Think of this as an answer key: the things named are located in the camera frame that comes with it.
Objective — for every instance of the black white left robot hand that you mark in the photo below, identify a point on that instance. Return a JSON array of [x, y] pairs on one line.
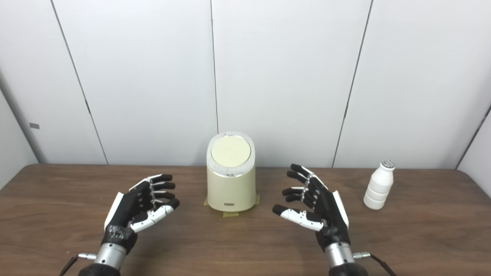
[[126, 211]]

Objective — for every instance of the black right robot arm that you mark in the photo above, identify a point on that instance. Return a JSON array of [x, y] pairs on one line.
[[340, 256]]

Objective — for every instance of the cream round bin lid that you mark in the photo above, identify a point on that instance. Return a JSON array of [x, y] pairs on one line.
[[231, 151]]

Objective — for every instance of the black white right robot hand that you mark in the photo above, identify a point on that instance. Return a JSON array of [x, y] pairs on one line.
[[326, 214]]

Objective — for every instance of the cream-colored round bin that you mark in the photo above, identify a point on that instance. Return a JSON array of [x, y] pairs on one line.
[[230, 189]]

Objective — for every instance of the small white plastic bottle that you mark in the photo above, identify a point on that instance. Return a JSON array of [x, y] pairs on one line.
[[378, 188]]

